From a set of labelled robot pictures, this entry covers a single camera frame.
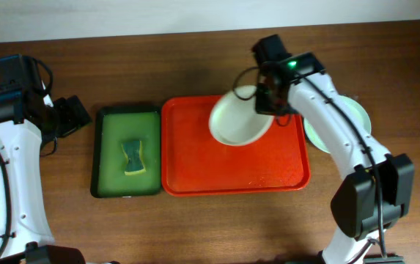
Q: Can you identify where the cream round plate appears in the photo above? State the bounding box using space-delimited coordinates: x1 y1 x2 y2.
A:
208 91 274 146

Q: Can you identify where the yellow green scrub sponge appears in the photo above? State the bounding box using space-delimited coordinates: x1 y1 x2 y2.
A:
122 140 146 176

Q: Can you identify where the light green round plate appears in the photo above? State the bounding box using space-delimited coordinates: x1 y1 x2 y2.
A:
303 95 372 153

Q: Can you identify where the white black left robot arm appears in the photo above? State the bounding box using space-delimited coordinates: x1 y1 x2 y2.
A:
0 88 91 263

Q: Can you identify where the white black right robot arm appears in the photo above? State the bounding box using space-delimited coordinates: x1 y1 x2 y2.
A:
254 51 415 263

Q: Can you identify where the dark green rectangular tray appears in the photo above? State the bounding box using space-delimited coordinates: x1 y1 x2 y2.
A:
90 105 161 198

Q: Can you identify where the red plastic tray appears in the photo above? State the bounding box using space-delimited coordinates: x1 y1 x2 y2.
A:
161 95 311 197

